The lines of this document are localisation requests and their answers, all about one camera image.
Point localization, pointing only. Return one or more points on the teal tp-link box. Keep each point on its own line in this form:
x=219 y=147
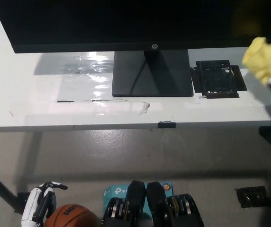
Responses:
x=116 y=191

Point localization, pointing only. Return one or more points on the clear plastic film sheet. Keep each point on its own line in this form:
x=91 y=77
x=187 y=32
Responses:
x=90 y=71

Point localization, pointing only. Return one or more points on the crumpled clear tape scrap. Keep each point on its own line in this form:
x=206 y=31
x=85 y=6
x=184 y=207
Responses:
x=144 y=108

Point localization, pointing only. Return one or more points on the orange basketball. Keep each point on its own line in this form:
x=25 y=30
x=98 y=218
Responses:
x=74 y=216

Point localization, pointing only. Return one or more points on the thin black tape strip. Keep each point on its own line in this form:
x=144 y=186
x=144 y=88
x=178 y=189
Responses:
x=65 y=101

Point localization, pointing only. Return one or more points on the black HP monitor with stand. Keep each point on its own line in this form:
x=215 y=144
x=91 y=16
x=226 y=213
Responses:
x=126 y=23

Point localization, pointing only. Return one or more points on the short black tape piece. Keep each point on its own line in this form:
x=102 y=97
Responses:
x=166 y=124

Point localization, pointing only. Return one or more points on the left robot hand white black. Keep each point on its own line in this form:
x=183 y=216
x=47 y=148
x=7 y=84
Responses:
x=38 y=201

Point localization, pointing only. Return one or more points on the black tape square marking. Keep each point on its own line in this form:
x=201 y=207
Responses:
x=220 y=75

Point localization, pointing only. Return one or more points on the yellow microfiber cloth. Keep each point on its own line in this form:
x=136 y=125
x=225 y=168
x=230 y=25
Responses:
x=261 y=61

